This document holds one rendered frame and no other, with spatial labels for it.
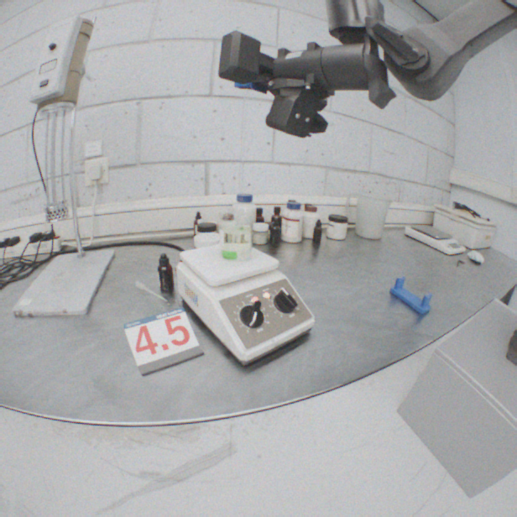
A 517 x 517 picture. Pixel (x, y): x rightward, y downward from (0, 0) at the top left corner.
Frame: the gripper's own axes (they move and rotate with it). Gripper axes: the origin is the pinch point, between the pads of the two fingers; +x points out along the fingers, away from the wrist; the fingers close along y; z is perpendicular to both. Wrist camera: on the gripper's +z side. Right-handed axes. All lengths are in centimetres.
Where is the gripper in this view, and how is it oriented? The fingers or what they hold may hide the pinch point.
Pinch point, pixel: (253, 80)
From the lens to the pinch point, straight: 37.1
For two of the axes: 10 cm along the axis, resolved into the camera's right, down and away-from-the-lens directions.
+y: 6.9, -2.3, 6.9
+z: -0.6, 9.3, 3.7
